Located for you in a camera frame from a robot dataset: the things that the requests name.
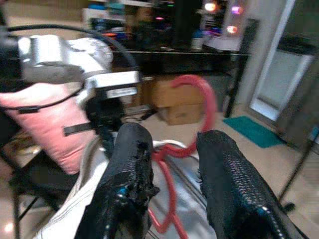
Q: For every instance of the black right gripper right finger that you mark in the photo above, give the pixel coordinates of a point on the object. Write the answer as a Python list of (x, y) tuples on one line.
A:
[(234, 194)]

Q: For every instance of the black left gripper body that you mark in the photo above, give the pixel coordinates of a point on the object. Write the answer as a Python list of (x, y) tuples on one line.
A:
[(104, 112)]

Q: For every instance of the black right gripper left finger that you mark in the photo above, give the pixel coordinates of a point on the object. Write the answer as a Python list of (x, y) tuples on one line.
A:
[(129, 174)]

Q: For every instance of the white grey garment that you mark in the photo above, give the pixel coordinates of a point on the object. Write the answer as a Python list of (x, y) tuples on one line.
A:
[(184, 199)]

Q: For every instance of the red plastic hanger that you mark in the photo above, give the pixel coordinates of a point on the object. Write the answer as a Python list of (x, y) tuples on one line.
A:
[(211, 107)]

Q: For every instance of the pink pillow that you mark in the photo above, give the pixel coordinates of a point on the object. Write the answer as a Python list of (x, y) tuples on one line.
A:
[(49, 129)]

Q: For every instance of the teal floor mat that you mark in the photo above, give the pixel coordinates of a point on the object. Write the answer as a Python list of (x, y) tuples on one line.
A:
[(251, 130)]

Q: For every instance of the large cardboard box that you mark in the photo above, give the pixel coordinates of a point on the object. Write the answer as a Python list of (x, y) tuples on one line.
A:
[(174, 97)]

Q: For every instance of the small cardboard box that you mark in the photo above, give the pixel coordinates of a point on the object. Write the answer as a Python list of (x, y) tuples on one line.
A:
[(182, 114)]

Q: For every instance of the black chair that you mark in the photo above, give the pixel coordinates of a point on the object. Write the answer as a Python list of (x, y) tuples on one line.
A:
[(45, 179)]

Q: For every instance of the black table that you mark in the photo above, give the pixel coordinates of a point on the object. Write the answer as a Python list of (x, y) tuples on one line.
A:
[(174, 62)]

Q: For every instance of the shelf with colourful items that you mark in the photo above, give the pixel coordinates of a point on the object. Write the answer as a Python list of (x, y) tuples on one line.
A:
[(112, 15)]

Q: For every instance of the white framed glass door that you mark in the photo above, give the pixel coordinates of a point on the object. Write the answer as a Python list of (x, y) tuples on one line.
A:
[(279, 79)]

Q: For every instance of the black clothes rack frame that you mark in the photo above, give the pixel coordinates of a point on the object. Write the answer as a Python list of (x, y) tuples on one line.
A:
[(298, 171)]

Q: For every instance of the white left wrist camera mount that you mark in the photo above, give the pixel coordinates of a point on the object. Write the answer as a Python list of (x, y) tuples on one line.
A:
[(49, 54)]

